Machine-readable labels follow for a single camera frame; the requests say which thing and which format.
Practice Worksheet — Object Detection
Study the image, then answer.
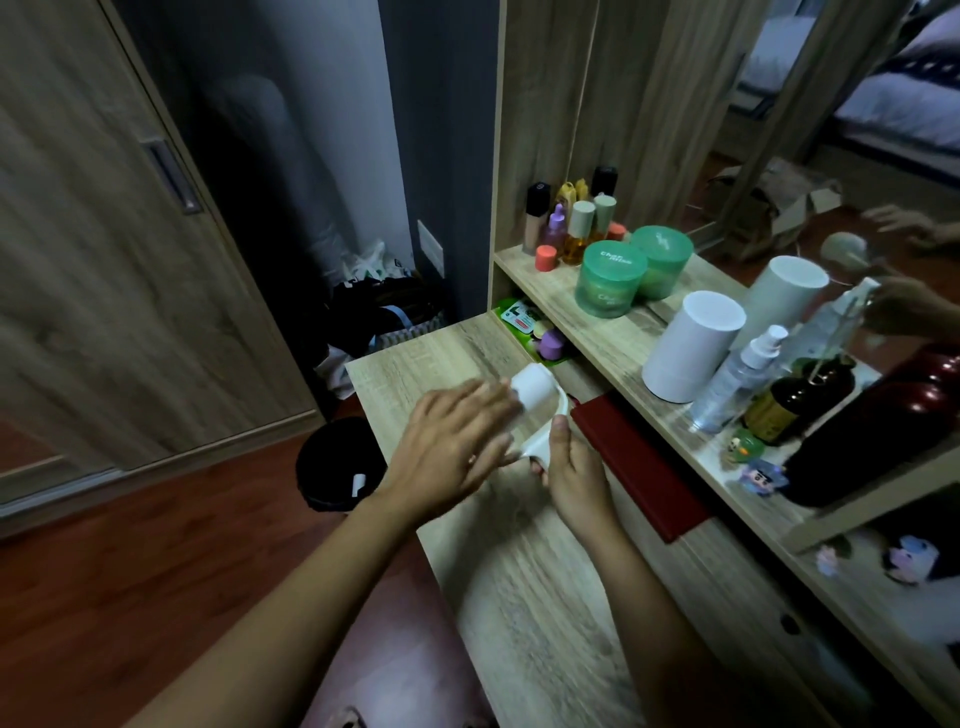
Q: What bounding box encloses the person's right hand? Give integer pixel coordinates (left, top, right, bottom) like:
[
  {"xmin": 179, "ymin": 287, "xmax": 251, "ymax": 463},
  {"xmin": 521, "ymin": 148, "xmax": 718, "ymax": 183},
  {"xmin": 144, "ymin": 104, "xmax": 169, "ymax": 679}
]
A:
[{"xmin": 528, "ymin": 414, "xmax": 624, "ymax": 543}]

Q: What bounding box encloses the person's left hand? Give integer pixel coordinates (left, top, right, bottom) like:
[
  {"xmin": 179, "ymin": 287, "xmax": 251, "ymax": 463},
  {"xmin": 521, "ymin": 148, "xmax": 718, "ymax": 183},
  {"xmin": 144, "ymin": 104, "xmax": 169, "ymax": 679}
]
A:
[{"xmin": 377, "ymin": 377, "xmax": 527, "ymax": 531}]

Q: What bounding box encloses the person's right forearm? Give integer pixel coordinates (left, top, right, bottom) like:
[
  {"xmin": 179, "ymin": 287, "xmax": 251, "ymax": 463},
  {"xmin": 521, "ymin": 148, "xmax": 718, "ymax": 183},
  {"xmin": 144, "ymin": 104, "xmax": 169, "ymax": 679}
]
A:
[{"xmin": 586, "ymin": 516, "xmax": 759, "ymax": 728}]

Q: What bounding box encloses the person's left forearm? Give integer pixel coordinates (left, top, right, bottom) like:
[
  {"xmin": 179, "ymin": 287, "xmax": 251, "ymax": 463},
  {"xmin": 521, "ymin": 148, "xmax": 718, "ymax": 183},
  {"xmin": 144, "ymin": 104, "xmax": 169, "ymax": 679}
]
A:
[{"xmin": 123, "ymin": 487, "xmax": 423, "ymax": 728}]

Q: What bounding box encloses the dark red notebook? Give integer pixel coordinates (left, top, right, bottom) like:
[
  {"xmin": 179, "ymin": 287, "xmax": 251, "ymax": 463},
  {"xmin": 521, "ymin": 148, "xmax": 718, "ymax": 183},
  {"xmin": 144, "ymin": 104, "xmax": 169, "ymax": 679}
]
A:
[{"xmin": 570, "ymin": 393, "xmax": 715, "ymax": 546}]

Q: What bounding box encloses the green storage tray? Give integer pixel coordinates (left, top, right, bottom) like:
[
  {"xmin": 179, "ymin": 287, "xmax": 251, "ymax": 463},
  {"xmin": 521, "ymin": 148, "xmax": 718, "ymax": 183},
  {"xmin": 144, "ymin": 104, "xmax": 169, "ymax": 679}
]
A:
[{"xmin": 493, "ymin": 295, "xmax": 580, "ymax": 369}]

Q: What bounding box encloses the white cylinder container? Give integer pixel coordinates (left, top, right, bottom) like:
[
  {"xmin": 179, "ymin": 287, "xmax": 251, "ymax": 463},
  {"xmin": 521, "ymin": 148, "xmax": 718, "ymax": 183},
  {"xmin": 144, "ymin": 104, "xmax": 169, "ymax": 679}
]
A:
[{"xmin": 642, "ymin": 290, "xmax": 748, "ymax": 405}]

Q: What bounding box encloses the green cosmetic jar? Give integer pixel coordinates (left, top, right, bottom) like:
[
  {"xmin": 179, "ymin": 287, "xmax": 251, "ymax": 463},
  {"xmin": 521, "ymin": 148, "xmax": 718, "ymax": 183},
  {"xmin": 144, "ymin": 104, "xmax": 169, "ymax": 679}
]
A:
[{"xmin": 574, "ymin": 240, "xmax": 649, "ymax": 321}]

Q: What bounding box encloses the black waste bin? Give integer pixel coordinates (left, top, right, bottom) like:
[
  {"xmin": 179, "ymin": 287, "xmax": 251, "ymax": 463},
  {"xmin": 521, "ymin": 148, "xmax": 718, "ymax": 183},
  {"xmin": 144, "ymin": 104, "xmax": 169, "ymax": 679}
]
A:
[{"xmin": 295, "ymin": 416, "xmax": 389, "ymax": 516}]

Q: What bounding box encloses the clear spray bottle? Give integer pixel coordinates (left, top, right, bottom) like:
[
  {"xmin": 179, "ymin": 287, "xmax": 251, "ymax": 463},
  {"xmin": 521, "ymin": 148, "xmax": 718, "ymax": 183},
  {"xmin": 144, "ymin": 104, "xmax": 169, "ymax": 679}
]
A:
[{"xmin": 687, "ymin": 324, "xmax": 790, "ymax": 436}]

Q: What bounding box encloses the green duck figurine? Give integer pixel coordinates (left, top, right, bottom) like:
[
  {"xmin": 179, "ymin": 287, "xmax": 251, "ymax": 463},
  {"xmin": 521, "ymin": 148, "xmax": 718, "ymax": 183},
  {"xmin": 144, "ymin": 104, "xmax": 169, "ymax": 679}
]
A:
[{"xmin": 722, "ymin": 427, "xmax": 767, "ymax": 468}]

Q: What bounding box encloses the black bag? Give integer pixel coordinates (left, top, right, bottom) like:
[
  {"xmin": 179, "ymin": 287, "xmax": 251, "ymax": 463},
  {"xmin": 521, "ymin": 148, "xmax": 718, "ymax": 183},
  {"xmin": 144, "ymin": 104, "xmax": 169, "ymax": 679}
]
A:
[{"xmin": 324, "ymin": 273, "xmax": 453, "ymax": 363}]

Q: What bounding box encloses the amber bottle with beige cap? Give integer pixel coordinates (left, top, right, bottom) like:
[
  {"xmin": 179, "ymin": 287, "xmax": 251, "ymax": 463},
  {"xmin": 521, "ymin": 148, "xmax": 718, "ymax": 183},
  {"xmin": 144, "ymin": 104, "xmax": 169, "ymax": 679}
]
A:
[{"xmin": 562, "ymin": 199, "xmax": 598, "ymax": 268}]

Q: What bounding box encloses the purple dropper bottle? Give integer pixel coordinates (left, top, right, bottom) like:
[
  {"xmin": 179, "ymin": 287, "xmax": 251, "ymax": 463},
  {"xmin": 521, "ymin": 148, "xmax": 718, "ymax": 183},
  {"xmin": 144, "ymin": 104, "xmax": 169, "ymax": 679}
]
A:
[{"xmin": 543, "ymin": 202, "xmax": 570, "ymax": 258}]

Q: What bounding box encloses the blue cartoon figurine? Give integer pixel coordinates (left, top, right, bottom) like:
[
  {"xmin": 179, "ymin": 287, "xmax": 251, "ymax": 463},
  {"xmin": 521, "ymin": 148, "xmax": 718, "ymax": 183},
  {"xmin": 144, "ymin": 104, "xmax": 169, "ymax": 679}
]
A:
[{"xmin": 738, "ymin": 458, "xmax": 790, "ymax": 498}]

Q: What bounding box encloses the dark red stool seat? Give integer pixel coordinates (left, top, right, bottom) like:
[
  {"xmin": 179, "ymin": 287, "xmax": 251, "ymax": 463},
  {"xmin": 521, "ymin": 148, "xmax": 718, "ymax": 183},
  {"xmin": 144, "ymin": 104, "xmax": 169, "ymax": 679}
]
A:
[{"xmin": 298, "ymin": 537, "xmax": 499, "ymax": 728}]

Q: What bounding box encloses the wooden vanity cabinet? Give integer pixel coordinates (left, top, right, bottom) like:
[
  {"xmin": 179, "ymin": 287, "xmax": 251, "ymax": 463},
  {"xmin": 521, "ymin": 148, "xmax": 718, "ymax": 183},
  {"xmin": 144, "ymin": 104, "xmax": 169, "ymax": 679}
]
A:
[{"xmin": 343, "ymin": 0, "xmax": 960, "ymax": 728}]

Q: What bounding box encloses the black-capped foundation bottle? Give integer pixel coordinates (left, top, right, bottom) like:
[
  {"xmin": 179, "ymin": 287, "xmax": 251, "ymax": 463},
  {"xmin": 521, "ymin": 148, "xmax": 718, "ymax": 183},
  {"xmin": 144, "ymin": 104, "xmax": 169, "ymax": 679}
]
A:
[{"xmin": 522, "ymin": 181, "xmax": 553, "ymax": 257}]

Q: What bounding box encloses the dark amber diffuser bottle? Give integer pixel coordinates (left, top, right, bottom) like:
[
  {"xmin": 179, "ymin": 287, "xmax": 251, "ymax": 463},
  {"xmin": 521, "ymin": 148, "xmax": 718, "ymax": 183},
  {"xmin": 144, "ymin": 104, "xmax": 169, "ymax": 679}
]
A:
[{"xmin": 744, "ymin": 355, "xmax": 858, "ymax": 448}]

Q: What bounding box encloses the white plastic bag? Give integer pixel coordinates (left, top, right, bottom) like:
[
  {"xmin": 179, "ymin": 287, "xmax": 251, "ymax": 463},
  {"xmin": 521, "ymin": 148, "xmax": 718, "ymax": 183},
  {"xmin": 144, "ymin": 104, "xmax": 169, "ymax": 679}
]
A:
[{"xmin": 336, "ymin": 238, "xmax": 412, "ymax": 285}]

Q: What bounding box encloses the dark red round vase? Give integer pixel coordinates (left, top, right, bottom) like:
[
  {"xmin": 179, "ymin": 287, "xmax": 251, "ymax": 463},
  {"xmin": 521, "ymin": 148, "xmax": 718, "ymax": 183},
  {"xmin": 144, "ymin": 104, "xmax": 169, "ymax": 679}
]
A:
[{"xmin": 778, "ymin": 343, "xmax": 960, "ymax": 510}]

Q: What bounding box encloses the pale blue animal figurine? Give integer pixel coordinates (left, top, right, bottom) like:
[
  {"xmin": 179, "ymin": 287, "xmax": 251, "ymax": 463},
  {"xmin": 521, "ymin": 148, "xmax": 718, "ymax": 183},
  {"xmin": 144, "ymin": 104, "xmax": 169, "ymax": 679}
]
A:
[{"xmin": 883, "ymin": 534, "xmax": 941, "ymax": 587}]

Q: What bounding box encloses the wooden wardrobe door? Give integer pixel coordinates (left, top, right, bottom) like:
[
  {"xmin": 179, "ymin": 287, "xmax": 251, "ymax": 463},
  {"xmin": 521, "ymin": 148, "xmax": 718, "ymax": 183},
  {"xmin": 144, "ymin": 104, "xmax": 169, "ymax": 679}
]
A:
[{"xmin": 0, "ymin": 0, "xmax": 325, "ymax": 520}]

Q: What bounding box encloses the white wall socket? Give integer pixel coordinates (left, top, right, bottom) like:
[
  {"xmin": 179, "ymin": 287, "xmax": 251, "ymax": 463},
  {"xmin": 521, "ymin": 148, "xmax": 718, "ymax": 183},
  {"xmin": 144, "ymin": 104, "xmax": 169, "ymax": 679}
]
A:
[{"xmin": 416, "ymin": 219, "xmax": 446, "ymax": 279}]

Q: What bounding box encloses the large wall mirror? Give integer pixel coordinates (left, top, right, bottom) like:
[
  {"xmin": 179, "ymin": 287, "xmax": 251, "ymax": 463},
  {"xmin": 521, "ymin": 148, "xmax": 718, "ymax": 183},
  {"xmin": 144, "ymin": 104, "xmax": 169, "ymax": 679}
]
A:
[{"xmin": 567, "ymin": 0, "xmax": 960, "ymax": 459}]

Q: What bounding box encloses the metal recessed door handle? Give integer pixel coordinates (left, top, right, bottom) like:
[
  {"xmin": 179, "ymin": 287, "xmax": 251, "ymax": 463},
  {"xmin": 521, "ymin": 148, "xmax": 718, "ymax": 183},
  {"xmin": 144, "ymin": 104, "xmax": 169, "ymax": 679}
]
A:
[{"xmin": 141, "ymin": 137, "xmax": 205, "ymax": 216}]

